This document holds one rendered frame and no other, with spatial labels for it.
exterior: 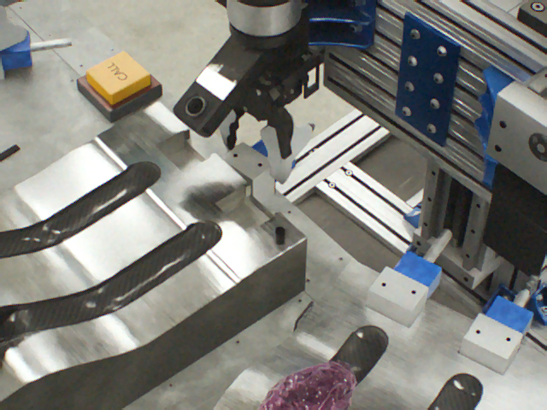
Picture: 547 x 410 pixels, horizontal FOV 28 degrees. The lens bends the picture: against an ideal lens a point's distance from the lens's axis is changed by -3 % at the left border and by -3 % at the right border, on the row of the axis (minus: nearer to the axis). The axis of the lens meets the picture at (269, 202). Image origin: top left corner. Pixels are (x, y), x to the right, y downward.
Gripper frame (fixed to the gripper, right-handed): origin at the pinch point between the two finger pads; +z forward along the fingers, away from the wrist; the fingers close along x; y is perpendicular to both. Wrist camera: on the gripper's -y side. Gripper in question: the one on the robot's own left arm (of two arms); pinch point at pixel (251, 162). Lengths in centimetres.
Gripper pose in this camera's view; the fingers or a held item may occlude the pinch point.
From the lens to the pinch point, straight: 129.0
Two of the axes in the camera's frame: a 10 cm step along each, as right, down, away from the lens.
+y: 6.8, -5.5, 4.9
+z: 0.0, 6.6, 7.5
